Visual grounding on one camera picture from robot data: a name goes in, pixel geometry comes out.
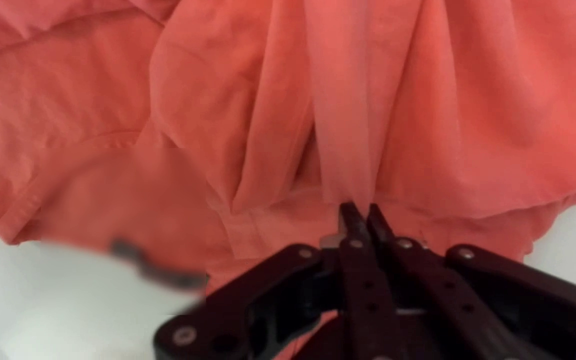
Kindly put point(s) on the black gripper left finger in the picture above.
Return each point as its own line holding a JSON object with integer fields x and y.
{"x": 302, "y": 303}

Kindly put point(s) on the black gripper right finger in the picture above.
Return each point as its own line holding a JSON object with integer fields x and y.
{"x": 494, "y": 306}

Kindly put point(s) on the coral red cloth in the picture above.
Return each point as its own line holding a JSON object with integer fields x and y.
{"x": 213, "y": 132}

